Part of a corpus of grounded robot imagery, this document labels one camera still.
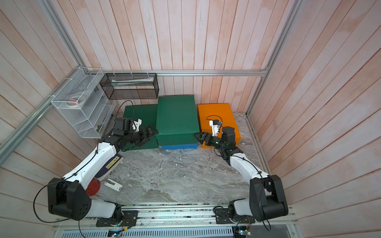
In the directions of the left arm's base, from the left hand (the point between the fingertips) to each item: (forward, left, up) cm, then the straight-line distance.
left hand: (154, 136), depth 81 cm
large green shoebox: (+16, -12, -5) cm, 20 cm away
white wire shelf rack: (+5, +34, +8) cm, 35 cm away
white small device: (-21, +23, -18) cm, 36 cm away
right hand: (+2, -24, 0) cm, 24 cm away
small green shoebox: (+26, +10, -10) cm, 30 cm away
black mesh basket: (+41, +22, +5) cm, 47 cm away
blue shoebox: (+8, -13, -24) cm, 29 cm away
